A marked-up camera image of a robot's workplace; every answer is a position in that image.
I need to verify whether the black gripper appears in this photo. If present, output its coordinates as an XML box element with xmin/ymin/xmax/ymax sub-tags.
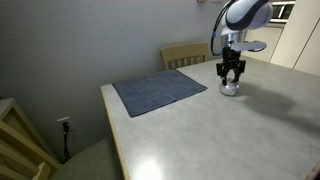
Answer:
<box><xmin>215</xmin><ymin>47</ymin><xmax>247</xmax><ymax>86</ymax></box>

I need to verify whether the white round jar lid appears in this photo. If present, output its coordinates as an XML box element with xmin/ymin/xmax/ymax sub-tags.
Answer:
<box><xmin>220</xmin><ymin>81</ymin><xmax>239</xmax><ymax>90</ymax></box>

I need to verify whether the light wooden slat-back chair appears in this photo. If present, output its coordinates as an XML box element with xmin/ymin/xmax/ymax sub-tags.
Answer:
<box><xmin>0</xmin><ymin>97</ymin><xmax>125</xmax><ymax>180</ymax></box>
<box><xmin>160</xmin><ymin>41</ymin><xmax>210</xmax><ymax>71</ymax></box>

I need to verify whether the low white cabinet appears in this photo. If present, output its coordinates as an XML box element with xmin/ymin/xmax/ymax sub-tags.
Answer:
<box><xmin>241</xmin><ymin>24</ymin><xmax>284</xmax><ymax>63</ymax></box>

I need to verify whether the tall white cabinet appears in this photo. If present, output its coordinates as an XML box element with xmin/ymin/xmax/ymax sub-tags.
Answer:
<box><xmin>269</xmin><ymin>0</ymin><xmax>320</xmax><ymax>77</ymax></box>

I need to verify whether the dark blue cloth mat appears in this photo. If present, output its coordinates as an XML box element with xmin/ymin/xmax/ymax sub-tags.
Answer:
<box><xmin>112</xmin><ymin>68</ymin><xmax>208</xmax><ymax>118</ymax></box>

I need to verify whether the black cable with blue plug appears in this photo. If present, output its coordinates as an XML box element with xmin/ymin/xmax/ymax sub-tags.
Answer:
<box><xmin>209</xmin><ymin>29</ymin><xmax>224</xmax><ymax>57</ymax></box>

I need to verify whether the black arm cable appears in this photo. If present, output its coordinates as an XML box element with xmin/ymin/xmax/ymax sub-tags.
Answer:
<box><xmin>213</xmin><ymin>0</ymin><xmax>235</xmax><ymax>34</ymax></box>

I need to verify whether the black wall oven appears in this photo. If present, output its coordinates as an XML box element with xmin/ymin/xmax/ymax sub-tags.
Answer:
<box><xmin>268</xmin><ymin>0</ymin><xmax>297</xmax><ymax>24</ymax></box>

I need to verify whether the black plug with cord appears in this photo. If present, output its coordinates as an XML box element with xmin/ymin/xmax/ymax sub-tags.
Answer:
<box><xmin>62</xmin><ymin>121</ymin><xmax>72</xmax><ymax>161</ymax></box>

